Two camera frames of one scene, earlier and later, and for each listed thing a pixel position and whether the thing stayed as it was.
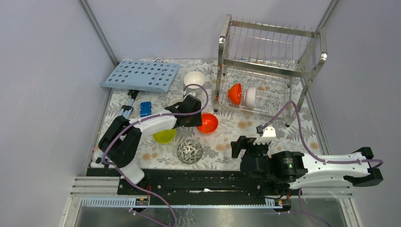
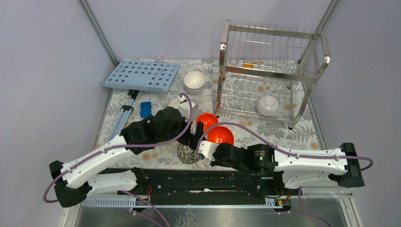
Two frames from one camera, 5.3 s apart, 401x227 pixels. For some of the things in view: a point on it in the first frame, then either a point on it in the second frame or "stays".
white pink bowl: (249, 96) → (267, 105)
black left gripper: (197, 121) → (191, 140)
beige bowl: (177, 100) stays
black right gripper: (241, 143) → (213, 163)
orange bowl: (234, 93) → (220, 134)
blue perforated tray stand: (134, 75) stays
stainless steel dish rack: (265, 71) stays
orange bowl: (210, 123) stays
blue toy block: (145, 108) stays
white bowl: (194, 77) stays
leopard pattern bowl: (189, 152) stays
